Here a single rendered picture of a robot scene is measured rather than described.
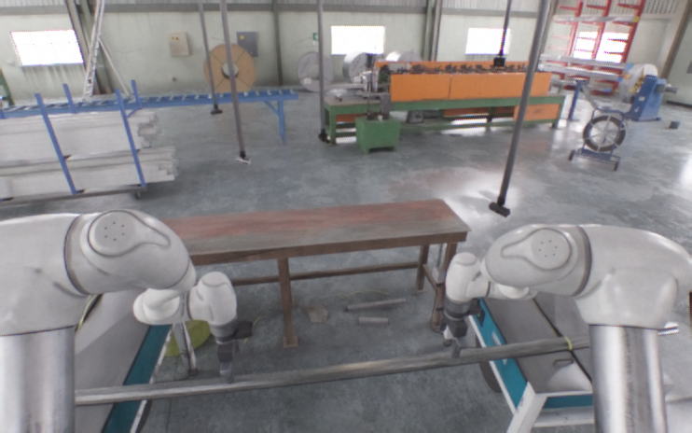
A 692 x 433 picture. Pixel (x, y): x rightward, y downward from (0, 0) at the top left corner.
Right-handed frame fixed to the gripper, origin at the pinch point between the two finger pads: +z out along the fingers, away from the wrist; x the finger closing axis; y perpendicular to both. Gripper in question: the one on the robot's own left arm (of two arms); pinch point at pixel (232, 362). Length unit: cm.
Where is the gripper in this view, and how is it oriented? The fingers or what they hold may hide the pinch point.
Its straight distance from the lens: 138.2
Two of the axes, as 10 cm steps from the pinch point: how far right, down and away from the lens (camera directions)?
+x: 1.4, 4.8, -8.7
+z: 0.0, 8.8, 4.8
